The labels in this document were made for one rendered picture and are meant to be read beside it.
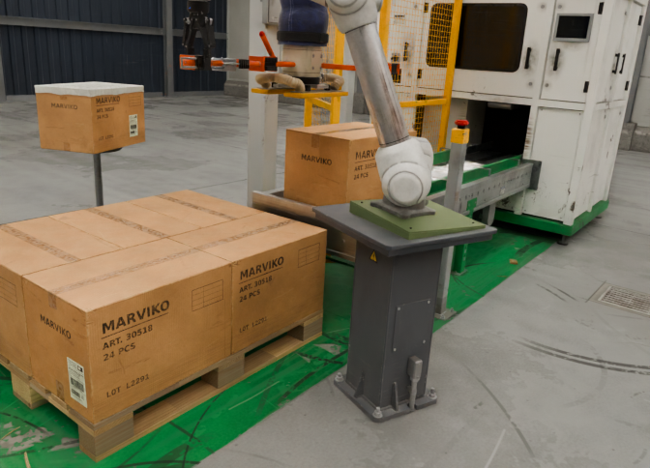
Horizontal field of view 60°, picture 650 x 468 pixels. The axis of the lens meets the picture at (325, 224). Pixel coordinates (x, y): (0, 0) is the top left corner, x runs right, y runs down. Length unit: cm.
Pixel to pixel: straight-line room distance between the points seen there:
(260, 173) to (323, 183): 123
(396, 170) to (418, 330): 71
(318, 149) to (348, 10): 109
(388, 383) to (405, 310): 30
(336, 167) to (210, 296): 91
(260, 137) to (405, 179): 222
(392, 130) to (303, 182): 108
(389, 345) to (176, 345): 77
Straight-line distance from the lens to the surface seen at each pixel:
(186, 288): 207
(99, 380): 200
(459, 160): 291
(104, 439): 212
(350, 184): 268
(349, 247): 264
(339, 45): 352
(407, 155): 181
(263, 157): 389
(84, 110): 391
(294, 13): 252
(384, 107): 182
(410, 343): 224
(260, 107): 386
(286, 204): 283
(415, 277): 212
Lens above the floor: 133
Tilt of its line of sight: 17 degrees down
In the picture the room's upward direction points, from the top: 3 degrees clockwise
